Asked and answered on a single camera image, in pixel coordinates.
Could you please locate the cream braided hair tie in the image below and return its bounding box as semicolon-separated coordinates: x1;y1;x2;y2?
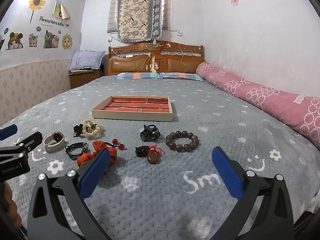
81;119;104;138

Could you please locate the striped pillow right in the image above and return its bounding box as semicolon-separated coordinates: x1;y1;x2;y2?
159;72;204;81

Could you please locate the brown wooden bead bracelet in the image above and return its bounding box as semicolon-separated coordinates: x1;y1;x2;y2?
165;130;200;152

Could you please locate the wooden nightstand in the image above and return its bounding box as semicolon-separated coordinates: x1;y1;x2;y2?
68;69;104;89

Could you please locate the brick-pattern jewelry tray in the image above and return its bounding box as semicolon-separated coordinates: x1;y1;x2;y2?
91;95;173;122

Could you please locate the sunflower wall sticker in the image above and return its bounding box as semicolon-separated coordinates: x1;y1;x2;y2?
29;0;46;24

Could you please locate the yellow charging cable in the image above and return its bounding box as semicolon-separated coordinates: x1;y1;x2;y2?
178;35;190;74

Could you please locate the red cord stone pendant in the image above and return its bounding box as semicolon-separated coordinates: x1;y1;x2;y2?
135;145;163;165

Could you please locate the lavender dotted cushion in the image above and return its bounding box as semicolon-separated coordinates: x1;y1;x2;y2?
69;50;106;72

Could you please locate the striped pillow left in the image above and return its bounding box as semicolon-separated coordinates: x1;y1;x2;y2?
116;73;163;80

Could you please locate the hat cat wall sticker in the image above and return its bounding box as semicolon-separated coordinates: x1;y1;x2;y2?
7;32;23;50

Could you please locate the grey cats wall sticker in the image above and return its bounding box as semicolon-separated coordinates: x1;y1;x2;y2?
43;31;60;49

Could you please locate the orange fabric scrunchie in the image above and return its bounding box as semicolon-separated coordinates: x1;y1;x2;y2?
77;141;117;167

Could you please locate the tabby kitten wall sticker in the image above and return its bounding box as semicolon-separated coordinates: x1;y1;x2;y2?
28;33;39;48

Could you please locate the grey patterned bedspread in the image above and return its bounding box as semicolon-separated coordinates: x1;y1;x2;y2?
0;75;320;240

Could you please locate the black claw hair clip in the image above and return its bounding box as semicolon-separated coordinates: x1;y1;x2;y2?
140;125;161;142

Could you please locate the floral hanging quilt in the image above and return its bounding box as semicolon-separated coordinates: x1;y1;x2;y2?
117;0;164;43

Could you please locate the wooden headboard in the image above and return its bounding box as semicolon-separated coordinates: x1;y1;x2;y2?
105;41;204;76

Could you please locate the black cord bracelet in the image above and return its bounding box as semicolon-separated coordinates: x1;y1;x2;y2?
64;141;89;160

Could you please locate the striped pillow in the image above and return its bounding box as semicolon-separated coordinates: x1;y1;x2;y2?
116;73;163;80
159;72;204;81

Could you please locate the person left hand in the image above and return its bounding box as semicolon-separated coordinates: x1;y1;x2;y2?
1;181;22;230

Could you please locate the black fuzzy scrunchie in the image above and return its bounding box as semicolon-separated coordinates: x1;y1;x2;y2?
73;124;84;138

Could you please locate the peeling triangular wall sticker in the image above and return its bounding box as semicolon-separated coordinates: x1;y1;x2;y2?
52;0;71;21

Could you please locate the pink rolled quilt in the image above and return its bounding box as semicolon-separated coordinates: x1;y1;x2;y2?
196;62;319;147

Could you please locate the yellow flower cat sticker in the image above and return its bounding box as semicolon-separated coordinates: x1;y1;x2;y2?
62;34;73;50

